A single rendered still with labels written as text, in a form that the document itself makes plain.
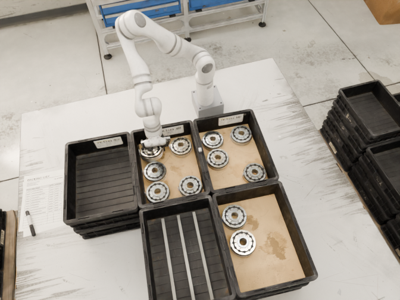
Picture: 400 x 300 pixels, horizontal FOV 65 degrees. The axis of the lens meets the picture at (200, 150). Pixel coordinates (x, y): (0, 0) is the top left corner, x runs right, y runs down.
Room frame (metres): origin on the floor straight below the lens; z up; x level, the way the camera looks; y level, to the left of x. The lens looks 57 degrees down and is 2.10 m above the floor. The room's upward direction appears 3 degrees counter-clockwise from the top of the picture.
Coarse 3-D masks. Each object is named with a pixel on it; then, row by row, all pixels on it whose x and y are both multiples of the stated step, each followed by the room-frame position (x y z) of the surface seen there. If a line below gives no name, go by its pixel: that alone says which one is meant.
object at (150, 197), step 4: (152, 184) 0.63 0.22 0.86; (156, 184) 0.63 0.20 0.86; (160, 184) 0.63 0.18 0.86; (164, 184) 0.63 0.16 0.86; (148, 188) 0.61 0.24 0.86; (152, 188) 0.61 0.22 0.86; (164, 188) 0.60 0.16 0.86; (148, 192) 0.59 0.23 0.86; (164, 192) 0.58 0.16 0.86; (168, 192) 0.58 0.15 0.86; (148, 196) 0.57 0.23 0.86; (152, 196) 0.57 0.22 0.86; (160, 196) 0.57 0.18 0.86; (164, 196) 0.57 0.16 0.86; (152, 200) 0.55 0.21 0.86; (156, 200) 0.55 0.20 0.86; (160, 200) 0.55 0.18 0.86
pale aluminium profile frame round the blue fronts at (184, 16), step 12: (96, 0) 2.49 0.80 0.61; (108, 0) 2.52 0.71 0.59; (120, 0) 2.54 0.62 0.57; (180, 0) 2.72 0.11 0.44; (252, 0) 2.86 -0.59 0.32; (264, 0) 2.88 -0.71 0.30; (96, 12) 2.79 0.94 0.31; (192, 12) 2.72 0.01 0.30; (204, 12) 2.75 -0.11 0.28; (264, 12) 2.89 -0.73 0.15; (96, 24) 2.51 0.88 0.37; (204, 24) 2.76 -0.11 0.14; (216, 24) 2.76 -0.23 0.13; (228, 24) 2.80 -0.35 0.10; (264, 24) 2.89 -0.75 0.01; (144, 36) 2.62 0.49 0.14; (108, 48) 2.50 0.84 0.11
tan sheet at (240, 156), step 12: (204, 132) 0.92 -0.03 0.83; (228, 132) 0.91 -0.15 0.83; (228, 144) 0.84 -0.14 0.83; (252, 144) 0.84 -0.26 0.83; (240, 156) 0.77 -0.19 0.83; (252, 156) 0.77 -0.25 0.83; (228, 168) 0.71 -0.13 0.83; (240, 168) 0.70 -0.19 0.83; (216, 180) 0.65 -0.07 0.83; (228, 180) 0.64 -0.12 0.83; (240, 180) 0.64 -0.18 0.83
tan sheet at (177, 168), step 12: (192, 144) 0.85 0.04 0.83; (168, 156) 0.79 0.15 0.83; (192, 156) 0.78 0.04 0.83; (144, 168) 0.73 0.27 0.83; (168, 168) 0.72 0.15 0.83; (180, 168) 0.72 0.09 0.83; (192, 168) 0.72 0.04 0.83; (144, 180) 0.66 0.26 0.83; (168, 180) 0.66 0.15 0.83; (180, 180) 0.66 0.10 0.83
